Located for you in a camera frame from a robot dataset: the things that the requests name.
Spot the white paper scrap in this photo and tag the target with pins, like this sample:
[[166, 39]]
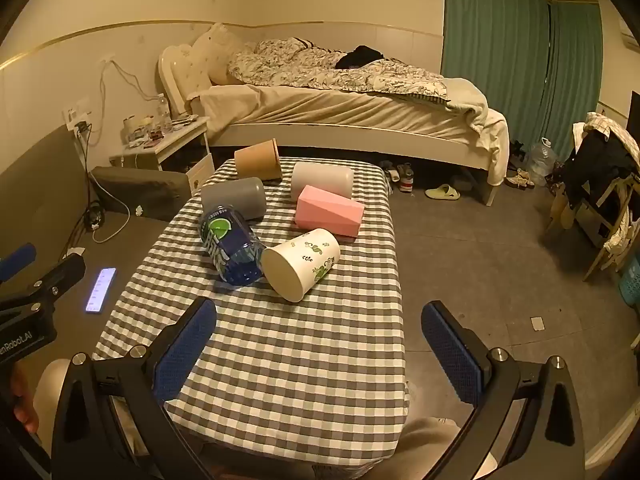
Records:
[[537, 323]]

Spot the plaid shirt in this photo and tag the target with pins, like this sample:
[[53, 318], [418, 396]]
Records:
[[617, 132]]

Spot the beige sandals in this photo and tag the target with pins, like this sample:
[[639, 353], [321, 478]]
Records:
[[520, 179]]

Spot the brown paper cup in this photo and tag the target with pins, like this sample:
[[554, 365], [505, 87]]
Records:
[[257, 160]]

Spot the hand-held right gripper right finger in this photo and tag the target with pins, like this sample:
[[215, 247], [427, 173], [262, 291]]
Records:
[[450, 355]]

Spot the person's left hand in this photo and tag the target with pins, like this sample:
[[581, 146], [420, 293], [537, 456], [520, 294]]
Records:
[[25, 402]]

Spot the checkered tablecloth table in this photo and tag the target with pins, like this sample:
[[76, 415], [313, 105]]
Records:
[[300, 360]]

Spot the black garment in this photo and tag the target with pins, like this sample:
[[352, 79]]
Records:
[[360, 57]]

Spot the wall socket with plugs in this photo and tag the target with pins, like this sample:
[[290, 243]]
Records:
[[79, 120]]

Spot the wide green curtain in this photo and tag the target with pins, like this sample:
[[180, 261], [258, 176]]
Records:
[[492, 25]]

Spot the white air conditioner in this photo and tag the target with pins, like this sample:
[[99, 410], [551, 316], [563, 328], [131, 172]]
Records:
[[631, 32]]

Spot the pink faceted cup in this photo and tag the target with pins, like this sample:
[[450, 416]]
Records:
[[325, 211]]

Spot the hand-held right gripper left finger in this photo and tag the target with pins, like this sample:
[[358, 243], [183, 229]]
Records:
[[184, 352]]

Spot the large clear water jug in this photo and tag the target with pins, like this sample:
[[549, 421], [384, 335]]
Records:
[[541, 162]]

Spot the light green slipper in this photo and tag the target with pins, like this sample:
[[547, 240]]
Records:
[[442, 192]]

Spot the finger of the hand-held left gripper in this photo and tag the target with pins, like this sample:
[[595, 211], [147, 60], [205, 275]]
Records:
[[20, 258], [60, 274]]

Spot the blue transparent plastic bottle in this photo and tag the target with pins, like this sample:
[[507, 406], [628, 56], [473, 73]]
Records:
[[230, 245]]

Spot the cream pillow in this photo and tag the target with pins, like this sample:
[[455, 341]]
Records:
[[215, 52]]

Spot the blue plastic basket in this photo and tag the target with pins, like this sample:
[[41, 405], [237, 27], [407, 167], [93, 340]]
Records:
[[631, 282]]

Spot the person's right leg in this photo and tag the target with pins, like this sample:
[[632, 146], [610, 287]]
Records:
[[430, 452]]

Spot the black jacket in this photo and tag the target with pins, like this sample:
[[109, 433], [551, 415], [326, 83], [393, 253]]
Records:
[[597, 165]]

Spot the pair of shoes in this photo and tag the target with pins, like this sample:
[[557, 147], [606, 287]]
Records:
[[400, 175]]

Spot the white bed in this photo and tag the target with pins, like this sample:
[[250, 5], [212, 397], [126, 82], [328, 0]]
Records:
[[350, 120]]

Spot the wooden chair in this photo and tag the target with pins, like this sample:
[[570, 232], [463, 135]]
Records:
[[607, 240]]

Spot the white nightstand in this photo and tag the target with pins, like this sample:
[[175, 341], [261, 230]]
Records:
[[185, 147]]

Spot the light grey plastic cup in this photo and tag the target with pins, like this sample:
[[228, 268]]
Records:
[[322, 178]]

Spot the narrow green curtain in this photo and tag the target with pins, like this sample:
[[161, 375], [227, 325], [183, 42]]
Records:
[[575, 70]]

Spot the floral quilt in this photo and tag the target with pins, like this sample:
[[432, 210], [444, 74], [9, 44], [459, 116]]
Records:
[[320, 72]]

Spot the smartphone with lit screen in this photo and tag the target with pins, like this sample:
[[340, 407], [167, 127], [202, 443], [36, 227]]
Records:
[[100, 290]]

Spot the clear plastic bottle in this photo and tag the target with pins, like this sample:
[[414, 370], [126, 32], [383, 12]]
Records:
[[162, 109]]

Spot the dark grey plastic cup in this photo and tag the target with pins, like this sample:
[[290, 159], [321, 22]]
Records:
[[235, 197]]

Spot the white leaf print cup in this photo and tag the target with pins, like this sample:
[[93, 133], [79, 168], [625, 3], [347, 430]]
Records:
[[297, 265]]

